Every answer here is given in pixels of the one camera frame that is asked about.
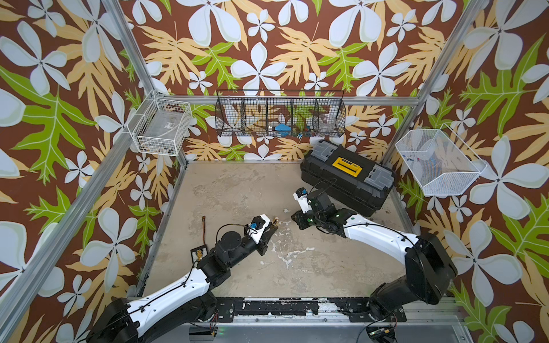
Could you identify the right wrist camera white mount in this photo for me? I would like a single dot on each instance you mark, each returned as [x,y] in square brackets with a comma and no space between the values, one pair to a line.
[300,196]

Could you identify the white mesh basket right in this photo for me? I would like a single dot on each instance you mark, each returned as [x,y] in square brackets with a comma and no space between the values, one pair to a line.
[441,162]

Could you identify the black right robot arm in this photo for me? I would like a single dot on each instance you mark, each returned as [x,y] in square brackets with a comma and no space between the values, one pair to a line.
[429,270]

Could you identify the blue item in basket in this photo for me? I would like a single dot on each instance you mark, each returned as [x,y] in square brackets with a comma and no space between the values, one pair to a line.
[283,129]

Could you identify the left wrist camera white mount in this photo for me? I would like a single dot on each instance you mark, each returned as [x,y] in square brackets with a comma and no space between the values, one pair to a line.
[257,228]

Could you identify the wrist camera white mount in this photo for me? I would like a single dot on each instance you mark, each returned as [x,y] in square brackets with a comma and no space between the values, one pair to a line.
[257,228]
[300,196]

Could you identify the small black card package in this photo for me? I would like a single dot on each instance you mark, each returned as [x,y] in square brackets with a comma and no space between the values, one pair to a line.
[199,253]

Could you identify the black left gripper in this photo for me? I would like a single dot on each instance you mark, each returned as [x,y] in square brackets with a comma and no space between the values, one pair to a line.
[262,242]

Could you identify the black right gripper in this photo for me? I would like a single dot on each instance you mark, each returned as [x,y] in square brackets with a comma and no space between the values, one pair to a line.
[299,221]

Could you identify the black wire basket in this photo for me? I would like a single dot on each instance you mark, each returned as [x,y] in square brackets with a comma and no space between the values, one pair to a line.
[308,113]

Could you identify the white wire basket left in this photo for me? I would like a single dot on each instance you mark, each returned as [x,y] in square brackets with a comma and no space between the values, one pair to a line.
[159,126]

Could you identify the black plastic toolbox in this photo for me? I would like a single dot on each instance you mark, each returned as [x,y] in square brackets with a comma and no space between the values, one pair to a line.
[360,183]

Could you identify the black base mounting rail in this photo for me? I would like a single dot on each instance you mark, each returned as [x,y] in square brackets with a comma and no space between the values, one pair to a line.
[279,307]

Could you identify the red brown small tool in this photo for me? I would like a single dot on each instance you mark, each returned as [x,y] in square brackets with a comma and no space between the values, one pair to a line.
[203,227]

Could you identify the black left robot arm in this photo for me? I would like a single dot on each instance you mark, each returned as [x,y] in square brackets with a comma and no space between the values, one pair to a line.
[187,300]

